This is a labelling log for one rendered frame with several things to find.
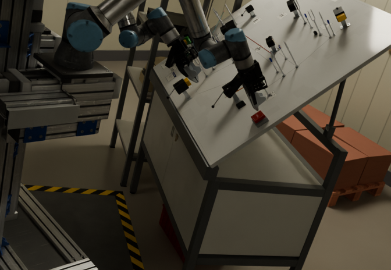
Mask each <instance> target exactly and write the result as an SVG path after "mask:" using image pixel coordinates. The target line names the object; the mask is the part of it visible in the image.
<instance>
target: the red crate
mask: <svg viewBox="0 0 391 270"><path fill-rule="evenodd" d="M162 206H163V210H162V213H161V218H160V221H159V224H160V226H161V228H162V229H163V231H164V232H165V234H166V235H167V237H168V239H169V240H170V242H171V243H172V245H173V247H174V248H175V250H176V252H177V253H178V255H179V257H180V258H181V260H182V261H183V263H184V261H185V257H184V255H183V252H182V249H181V247H180V244H179V242H178V239H177V237H176V234H175V231H174V229H173V226H172V224H171V221H170V219H169V216H168V213H167V211H166V208H165V205H164V204H163V205H162Z"/></svg>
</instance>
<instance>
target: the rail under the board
mask: <svg viewBox="0 0 391 270"><path fill-rule="evenodd" d="M149 79H150V81H151V83H152V85H153V86H154V88H155V91H156V92H157V94H158V96H159V98H160V100H161V101H162V103H163V105H164V107H165V109H166V111H167V113H168V115H169V117H170V118H171V120H172V122H173V124H174V126H175V128H176V130H177V132H178V134H179V135H180V137H181V139H182V141H183V142H184V144H185V146H186V148H187V150H188V152H189V154H190V156H191V158H192V160H193V161H194V163H195V165H196V167H197V169H198V171H199V173H200V175H201V177H202V178H203V180H210V181H215V180H216V177H217V174H218V170H219V167H218V165H217V166H215V167H214V168H211V167H210V165H209V164H208V162H207V160H206V159H205V157H204V155H203V153H202V152H201V150H200V148H199V146H198V145H197V143H196V141H195V139H194V138H193V136H192V135H191V133H190V131H189V129H188V127H187V126H186V124H185V122H184V120H183V119H182V117H181V116H180V113H179V112H178V110H177V109H176V107H175V105H174V103H173V101H172V100H171V98H170V97H169V99H167V96H169V94H168V93H167V91H166V90H165V88H164V86H163V84H162V83H161V81H160V79H159V77H158V76H157V74H156V72H155V70H154V69H153V68H151V71H150V76H149Z"/></svg>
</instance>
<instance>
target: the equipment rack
mask: <svg viewBox="0 0 391 270"><path fill-rule="evenodd" d="M168 1H169V0H161V4H160V7H161V8H162V9H163V10H164V11H165V13H166V9H167V6H168ZM242 1H243V0H235V2H234V6H233V10H232V13H234V12H235V11H237V10H238V9H240V8H241V4H242ZM145 3H146V1H144V2H143V3H142V4H141V5H139V7H138V12H137V17H136V23H137V26H139V25H141V23H144V22H145V21H147V20H148V18H147V17H146V15H147V13H146V12H144V8H145ZM208 4H209V0H204V4H203V6H202V9H203V12H204V14H205V12H206V10H207V7H208ZM159 42H162V43H164V42H163V40H162V38H161V37H160V35H159V34H157V35H156V36H154V37H152V44H151V49H150V54H149V57H148V62H147V67H146V70H145V75H144V80H143V84H142V83H141V81H140V79H139V77H140V72H141V71H142V70H143V68H140V67H132V65H133V60H134V54H135V51H136V46H135V47H133V48H130V51H129V56H128V60H127V65H126V70H125V76H124V79H123V84H122V90H121V93H120V98H119V104H118V109H117V113H116V118H115V123H114V127H113V132H112V137H111V143H110V145H109V146H110V148H115V144H116V139H117V136H118V133H119V137H120V140H121V142H122V146H123V149H124V152H125V155H126V161H125V166H124V169H123V174H122V179H121V182H120V186H122V187H127V186H126V185H127V180H128V177H129V172H130V167H131V162H132V161H136V159H137V155H138V150H139V147H140V142H141V137H142V134H143V129H144V125H145V122H141V118H142V115H143V110H144V106H145V103H150V98H151V94H152V92H148V88H149V85H150V79H149V76H150V71H151V68H153V67H154V62H155V58H156V54H157V49H158V45H159ZM129 79H130V80H131V83H132V85H133V87H134V89H135V91H136V94H137V96H138V98H139V102H138V107H137V112H136V117H135V120H134V121H131V120H121V117H122V112H123V107H124V103H125V98H126V93H127V88H128V84H129ZM134 155H136V156H134Z"/></svg>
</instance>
